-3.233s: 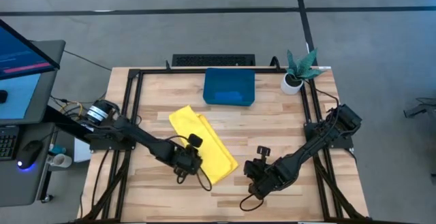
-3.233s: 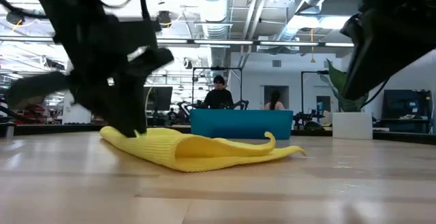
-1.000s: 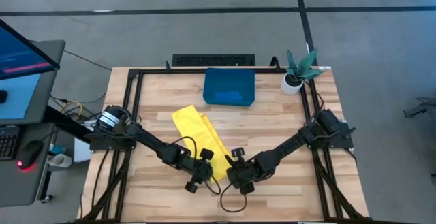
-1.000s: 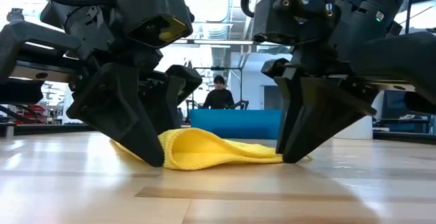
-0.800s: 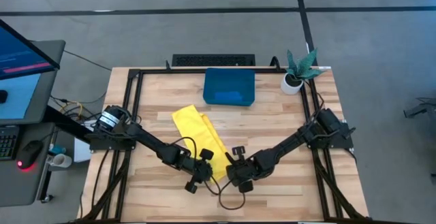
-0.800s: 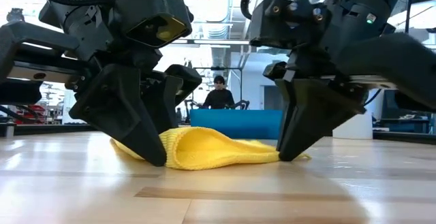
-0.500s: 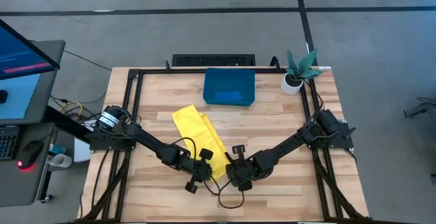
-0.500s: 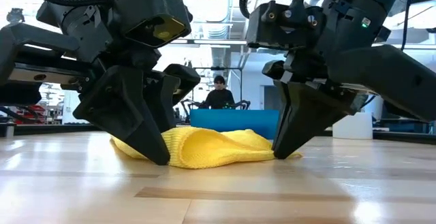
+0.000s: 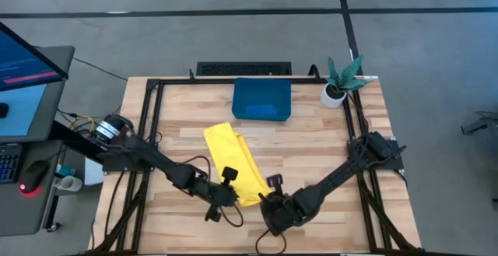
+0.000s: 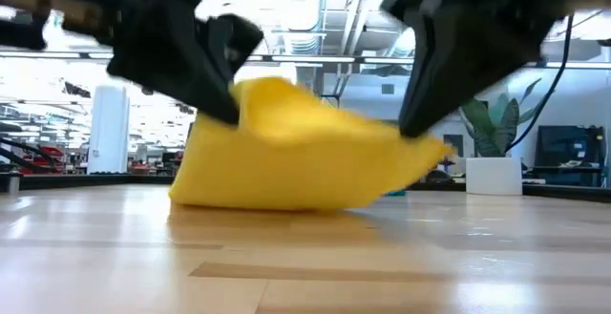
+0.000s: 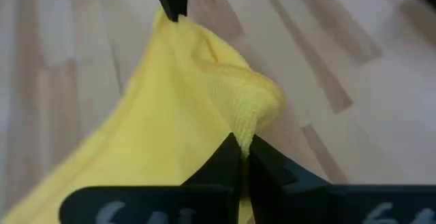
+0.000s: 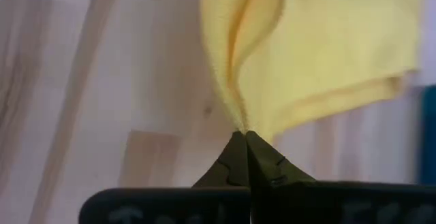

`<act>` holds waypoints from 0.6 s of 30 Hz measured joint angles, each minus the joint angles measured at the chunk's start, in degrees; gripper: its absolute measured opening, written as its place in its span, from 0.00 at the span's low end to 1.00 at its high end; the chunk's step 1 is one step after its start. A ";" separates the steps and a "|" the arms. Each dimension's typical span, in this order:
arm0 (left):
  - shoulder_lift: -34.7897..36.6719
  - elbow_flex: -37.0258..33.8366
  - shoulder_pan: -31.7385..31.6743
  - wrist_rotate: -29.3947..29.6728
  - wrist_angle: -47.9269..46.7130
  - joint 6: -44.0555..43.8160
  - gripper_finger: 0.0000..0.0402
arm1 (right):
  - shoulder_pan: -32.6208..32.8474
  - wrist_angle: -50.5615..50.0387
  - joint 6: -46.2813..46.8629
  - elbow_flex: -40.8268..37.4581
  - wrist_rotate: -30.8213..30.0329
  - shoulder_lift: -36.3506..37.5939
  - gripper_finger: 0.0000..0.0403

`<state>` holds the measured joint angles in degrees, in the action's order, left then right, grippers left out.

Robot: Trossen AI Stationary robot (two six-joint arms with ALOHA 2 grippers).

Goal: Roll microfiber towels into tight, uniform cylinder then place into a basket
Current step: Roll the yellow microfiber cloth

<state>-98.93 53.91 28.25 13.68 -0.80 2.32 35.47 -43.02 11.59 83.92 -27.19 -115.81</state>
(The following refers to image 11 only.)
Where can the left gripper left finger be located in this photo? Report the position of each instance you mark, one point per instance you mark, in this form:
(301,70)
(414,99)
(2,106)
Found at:
(225,166)

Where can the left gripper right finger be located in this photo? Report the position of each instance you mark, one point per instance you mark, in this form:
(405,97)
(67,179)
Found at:
(276,190)

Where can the yellow microfiber towel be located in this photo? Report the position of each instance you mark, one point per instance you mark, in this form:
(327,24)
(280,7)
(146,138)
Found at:
(153,132)

